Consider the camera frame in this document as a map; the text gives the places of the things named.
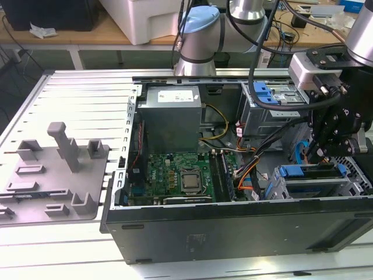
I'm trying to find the black RAM slot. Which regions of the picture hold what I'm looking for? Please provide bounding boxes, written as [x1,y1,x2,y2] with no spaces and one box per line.
[208,150,221,202]

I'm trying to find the crumpled plastic bag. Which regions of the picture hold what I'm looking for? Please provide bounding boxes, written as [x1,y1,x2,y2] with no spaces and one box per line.
[29,23,58,39]

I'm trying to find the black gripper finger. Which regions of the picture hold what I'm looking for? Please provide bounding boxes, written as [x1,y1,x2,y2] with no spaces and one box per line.
[308,107,340,163]
[319,136,361,163]

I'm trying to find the black graphics card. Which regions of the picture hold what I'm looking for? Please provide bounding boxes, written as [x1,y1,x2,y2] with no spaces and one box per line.
[161,195,213,205]

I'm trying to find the grey metal disk bay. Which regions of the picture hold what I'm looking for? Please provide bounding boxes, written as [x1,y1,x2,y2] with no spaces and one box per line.
[266,163,365,201]

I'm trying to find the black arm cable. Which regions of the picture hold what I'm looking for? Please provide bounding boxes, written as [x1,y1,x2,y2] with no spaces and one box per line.
[173,0,193,71]

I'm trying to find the green motherboard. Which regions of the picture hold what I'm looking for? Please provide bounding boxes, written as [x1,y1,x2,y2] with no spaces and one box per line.
[128,150,243,205]

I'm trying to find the grey power supply unit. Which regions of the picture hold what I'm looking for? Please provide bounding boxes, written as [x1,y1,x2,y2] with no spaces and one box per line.
[136,85,203,152]

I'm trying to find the flat grey box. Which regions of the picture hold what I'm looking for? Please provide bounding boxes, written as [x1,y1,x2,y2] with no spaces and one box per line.
[308,4,346,18]

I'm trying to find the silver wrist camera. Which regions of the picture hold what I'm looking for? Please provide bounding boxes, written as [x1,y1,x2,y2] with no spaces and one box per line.
[288,48,350,90]

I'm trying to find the blue cardboard box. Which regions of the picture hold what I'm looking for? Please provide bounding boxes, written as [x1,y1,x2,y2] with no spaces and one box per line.
[337,0,365,13]

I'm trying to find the grey metal drive cage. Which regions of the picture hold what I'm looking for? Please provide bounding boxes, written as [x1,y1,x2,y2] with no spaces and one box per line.
[237,81,314,145]

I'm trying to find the silver CPU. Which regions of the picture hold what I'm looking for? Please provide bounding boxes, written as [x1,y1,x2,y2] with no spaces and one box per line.
[181,171,202,190]

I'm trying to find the multicolour wire bundle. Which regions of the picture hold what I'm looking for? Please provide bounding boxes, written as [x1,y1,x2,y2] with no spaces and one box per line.
[233,156,262,192]

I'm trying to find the black cable bundle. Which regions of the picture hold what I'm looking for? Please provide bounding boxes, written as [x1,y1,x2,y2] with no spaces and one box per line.
[252,116,311,164]

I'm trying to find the CPU socket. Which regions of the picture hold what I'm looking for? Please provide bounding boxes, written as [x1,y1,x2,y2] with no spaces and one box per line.
[177,167,205,196]

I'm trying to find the hard disk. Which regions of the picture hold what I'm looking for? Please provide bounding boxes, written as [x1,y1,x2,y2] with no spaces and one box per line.
[265,163,347,201]

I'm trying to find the blue data wire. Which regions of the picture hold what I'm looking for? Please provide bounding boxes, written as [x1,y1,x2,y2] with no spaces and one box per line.
[294,141,309,166]

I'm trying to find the white foam box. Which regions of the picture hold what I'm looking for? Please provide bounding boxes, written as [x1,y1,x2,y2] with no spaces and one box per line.
[98,0,190,46]

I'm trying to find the clear plastic bags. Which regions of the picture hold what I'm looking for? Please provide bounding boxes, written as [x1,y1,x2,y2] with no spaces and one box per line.
[326,13,356,32]

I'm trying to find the large black box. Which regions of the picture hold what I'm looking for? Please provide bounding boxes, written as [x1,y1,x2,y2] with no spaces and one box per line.
[2,0,100,32]

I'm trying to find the small black box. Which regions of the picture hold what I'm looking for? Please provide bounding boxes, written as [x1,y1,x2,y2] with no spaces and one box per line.
[291,13,308,29]

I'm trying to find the black camera cable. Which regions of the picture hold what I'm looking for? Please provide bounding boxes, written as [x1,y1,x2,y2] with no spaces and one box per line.
[247,0,343,111]

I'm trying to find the orange black power wire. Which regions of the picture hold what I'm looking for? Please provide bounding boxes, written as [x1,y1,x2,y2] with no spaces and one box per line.
[301,142,332,166]

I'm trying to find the yellow black wire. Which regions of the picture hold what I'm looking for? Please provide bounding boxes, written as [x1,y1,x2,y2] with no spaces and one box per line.
[199,103,230,144]

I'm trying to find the grey parts rack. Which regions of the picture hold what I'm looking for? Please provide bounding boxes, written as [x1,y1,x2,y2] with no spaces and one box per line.
[0,121,111,228]

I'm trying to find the blue plastic drive latch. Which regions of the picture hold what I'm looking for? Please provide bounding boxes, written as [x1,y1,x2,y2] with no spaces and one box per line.
[252,82,277,107]

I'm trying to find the black PC case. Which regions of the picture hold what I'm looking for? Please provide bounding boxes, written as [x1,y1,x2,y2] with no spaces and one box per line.
[98,67,373,265]

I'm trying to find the black bin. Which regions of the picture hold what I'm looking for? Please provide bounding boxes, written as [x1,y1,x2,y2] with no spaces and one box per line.
[215,52,230,69]

